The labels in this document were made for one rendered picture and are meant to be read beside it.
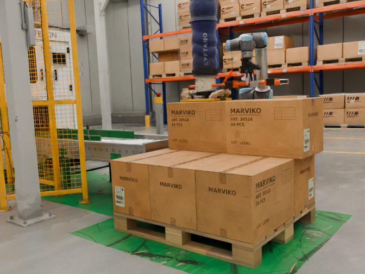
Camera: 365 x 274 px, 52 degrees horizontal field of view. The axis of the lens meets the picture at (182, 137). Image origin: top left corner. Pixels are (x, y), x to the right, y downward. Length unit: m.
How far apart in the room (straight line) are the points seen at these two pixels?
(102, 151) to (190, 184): 1.47
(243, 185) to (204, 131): 0.95
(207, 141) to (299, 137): 0.76
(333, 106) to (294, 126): 7.51
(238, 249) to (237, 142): 0.88
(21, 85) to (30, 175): 0.75
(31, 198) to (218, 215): 1.76
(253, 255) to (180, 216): 0.55
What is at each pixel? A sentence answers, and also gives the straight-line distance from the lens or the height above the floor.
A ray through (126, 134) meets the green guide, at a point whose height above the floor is 0.61.
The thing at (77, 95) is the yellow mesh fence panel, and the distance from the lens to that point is 3.73.
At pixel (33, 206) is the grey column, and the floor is 0.12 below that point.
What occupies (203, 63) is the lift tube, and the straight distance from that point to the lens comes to 3.12.
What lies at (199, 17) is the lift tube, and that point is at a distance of 3.16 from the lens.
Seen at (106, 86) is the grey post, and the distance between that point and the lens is 6.64.
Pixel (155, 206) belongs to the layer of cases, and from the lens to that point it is 2.64.
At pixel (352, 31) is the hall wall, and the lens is 11.51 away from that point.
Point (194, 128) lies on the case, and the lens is 3.07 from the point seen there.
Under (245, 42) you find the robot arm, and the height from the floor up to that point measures 1.38.
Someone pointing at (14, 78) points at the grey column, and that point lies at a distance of 3.35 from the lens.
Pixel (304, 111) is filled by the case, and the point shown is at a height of 0.86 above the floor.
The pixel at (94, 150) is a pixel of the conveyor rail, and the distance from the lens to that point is 3.77.
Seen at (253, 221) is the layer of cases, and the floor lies 0.28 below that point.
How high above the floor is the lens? 1.00
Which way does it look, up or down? 6 degrees down
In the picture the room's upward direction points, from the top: 3 degrees counter-clockwise
